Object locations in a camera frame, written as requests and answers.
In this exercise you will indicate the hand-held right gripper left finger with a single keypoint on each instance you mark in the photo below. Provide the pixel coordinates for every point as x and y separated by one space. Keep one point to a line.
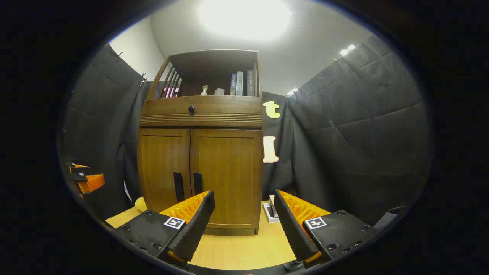
196 229

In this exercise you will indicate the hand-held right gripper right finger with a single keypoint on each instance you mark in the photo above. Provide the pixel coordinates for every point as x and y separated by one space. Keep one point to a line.
294 229

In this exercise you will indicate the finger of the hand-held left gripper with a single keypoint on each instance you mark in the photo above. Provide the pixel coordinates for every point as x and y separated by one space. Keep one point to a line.
79 166
91 183

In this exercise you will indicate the wooden cabinet door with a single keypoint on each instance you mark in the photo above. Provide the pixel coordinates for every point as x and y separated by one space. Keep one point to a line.
164 164
225 172

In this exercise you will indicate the wooden double-door shoe cabinet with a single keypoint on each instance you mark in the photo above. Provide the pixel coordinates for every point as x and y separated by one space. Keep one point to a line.
214 63

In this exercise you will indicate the pale yellow fluffy ball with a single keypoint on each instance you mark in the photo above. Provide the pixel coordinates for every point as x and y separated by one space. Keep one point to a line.
140 204

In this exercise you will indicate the black backdrop cloth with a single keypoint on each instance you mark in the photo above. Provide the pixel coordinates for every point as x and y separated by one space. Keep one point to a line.
363 133

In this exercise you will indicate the wooden drawer with black knob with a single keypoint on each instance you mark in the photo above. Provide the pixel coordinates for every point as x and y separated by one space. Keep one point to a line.
229 106

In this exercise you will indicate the small ceiling light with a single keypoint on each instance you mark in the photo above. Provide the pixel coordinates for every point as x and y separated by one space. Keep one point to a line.
292 92
347 50

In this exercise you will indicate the small white box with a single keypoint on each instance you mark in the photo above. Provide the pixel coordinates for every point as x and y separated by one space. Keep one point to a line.
219 91

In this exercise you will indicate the dark blue book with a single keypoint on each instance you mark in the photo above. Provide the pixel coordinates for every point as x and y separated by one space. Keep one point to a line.
233 84

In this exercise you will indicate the light grey book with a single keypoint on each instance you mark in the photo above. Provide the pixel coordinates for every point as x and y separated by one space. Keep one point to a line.
239 84

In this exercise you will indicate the large ceiling light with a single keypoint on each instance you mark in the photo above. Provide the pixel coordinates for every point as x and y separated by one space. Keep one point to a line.
244 17

